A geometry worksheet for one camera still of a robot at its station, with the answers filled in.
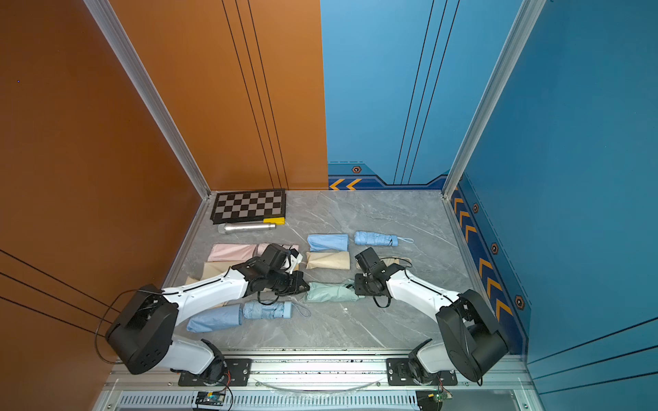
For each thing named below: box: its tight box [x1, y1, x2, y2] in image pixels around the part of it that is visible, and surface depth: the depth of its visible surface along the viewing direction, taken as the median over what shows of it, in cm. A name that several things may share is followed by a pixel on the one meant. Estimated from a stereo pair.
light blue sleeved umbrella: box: [241, 301, 312, 320], surface depth 84 cm
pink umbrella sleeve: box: [207, 244, 258, 262], surface depth 99 cm
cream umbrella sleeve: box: [200, 261, 245, 280], surface depth 93 cm
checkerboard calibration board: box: [209, 188, 287, 225], surface depth 114 cm
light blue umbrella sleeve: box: [186, 303, 243, 334], surface depth 82 cm
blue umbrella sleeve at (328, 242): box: [306, 233, 350, 253], surface depth 101 cm
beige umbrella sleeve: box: [305, 250, 351, 270], surface depth 96 cm
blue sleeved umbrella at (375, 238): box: [353, 231, 414, 247], surface depth 101 cm
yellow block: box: [263, 216, 286, 226], surface depth 111 cm
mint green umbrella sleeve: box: [305, 279, 360, 303], surface depth 87 cm
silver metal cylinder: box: [217, 222, 276, 235], surface depth 107 cm
